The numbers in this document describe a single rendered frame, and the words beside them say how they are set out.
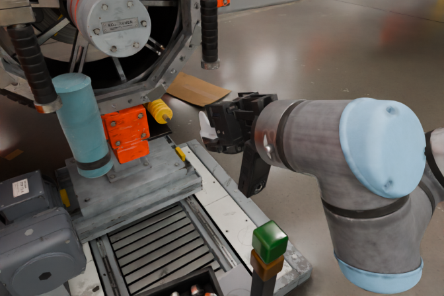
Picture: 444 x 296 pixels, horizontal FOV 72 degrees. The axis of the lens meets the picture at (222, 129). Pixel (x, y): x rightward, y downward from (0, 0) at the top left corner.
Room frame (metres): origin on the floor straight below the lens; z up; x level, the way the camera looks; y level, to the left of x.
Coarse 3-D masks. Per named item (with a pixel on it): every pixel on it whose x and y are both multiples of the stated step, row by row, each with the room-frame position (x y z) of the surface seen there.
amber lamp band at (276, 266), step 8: (256, 256) 0.27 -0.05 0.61; (280, 256) 0.27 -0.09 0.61; (256, 264) 0.26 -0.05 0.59; (264, 264) 0.25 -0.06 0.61; (272, 264) 0.26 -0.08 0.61; (280, 264) 0.26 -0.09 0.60; (256, 272) 0.26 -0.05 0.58; (264, 272) 0.25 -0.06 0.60; (272, 272) 0.25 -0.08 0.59; (264, 280) 0.25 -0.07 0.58
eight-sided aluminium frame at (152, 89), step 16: (192, 0) 0.87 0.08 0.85; (192, 16) 0.87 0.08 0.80; (192, 32) 0.87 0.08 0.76; (176, 48) 0.88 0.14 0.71; (192, 48) 0.86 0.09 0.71; (0, 64) 0.62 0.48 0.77; (160, 64) 0.86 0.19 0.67; (176, 64) 0.84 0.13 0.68; (0, 80) 0.61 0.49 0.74; (16, 80) 0.63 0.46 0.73; (160, 80) 0.81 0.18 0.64; (32, 96) 0.64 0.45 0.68; (96, 96) 0.75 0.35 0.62; (112, 96) 0.74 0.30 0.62; (128, 96) 0.75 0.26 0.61; (144, 96) 0.79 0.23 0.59; (160, 96) 0.80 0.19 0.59
